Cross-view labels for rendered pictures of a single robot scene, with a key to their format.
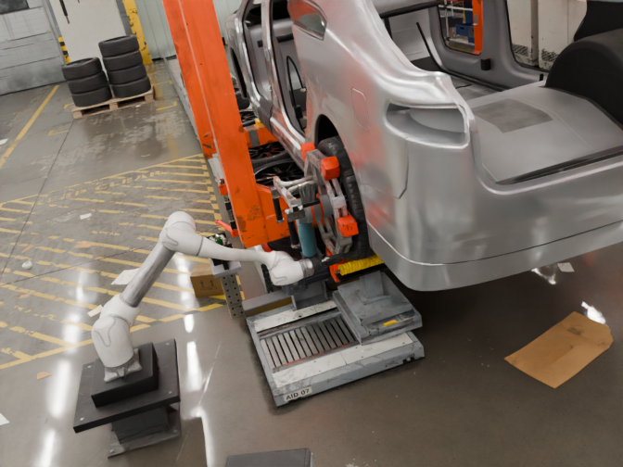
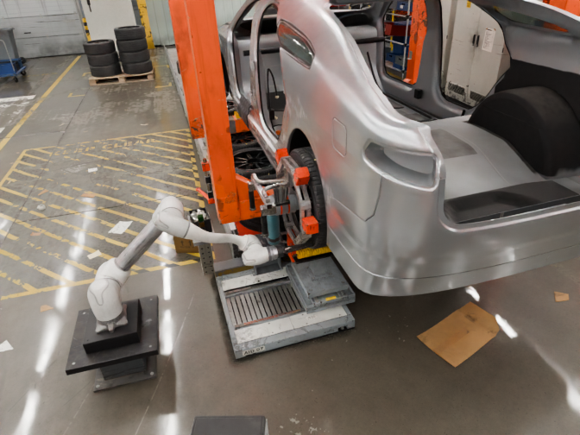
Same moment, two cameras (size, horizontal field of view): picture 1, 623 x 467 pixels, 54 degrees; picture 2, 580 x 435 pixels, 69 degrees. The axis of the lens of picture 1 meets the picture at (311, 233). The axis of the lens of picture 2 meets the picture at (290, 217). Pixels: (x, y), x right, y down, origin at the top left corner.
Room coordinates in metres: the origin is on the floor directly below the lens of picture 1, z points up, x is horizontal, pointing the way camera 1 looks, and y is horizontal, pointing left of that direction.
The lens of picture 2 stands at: (0.54, 0.11, 2.18)
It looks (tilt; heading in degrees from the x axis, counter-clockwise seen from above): 31 degrees down; 355
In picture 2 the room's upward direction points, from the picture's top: 3 degrees counter-clockwise
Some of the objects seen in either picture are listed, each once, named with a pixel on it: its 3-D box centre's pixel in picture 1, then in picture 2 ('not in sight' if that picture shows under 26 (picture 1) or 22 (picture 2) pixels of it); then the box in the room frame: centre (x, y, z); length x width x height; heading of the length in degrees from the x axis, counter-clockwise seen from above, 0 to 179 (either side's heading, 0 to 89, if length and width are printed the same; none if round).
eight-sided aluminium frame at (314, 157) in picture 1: (326, 204); (293, 201); (2.94, -0.11, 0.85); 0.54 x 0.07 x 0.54; 11
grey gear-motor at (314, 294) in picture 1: (314, 278); (273, 252); (3.23, 0.03, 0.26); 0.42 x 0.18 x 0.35; 101
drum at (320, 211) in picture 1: (313, 208); (282, 203); (2.93, -0.04, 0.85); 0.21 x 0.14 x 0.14; 101
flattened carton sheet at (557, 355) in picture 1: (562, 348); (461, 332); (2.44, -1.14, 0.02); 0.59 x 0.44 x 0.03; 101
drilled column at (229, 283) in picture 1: (230, 285); (204, 249); (3.43, 0.58, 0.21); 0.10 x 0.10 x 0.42; 11
